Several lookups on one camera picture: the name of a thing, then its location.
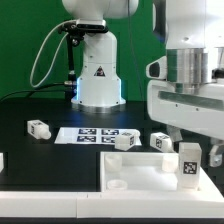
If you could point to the white L-shaped fence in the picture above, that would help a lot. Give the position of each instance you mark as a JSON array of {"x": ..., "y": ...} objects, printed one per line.
[{"x": 103, "y": 205}]

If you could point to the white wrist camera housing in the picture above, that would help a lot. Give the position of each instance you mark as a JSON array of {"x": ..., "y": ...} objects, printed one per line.
[{"x": 157, "y": 69}]

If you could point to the white square table top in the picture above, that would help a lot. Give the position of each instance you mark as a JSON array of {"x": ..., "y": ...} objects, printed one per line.
[{"x": 153, "y": 173}]

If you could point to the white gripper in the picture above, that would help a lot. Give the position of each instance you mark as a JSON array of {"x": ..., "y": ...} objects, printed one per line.
[{"x": 202, "y": 113}]

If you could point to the camera on black stand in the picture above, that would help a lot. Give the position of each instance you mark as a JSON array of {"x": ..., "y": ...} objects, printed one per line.
[{"x": 75, "y": 31}]

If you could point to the sheet with fiducial markers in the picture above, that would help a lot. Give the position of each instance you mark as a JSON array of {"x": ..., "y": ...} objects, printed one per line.
[{"x": 83, "y": 135}]

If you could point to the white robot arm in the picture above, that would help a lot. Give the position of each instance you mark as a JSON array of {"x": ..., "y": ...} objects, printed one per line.
[{"x": 186, "y": 90}]

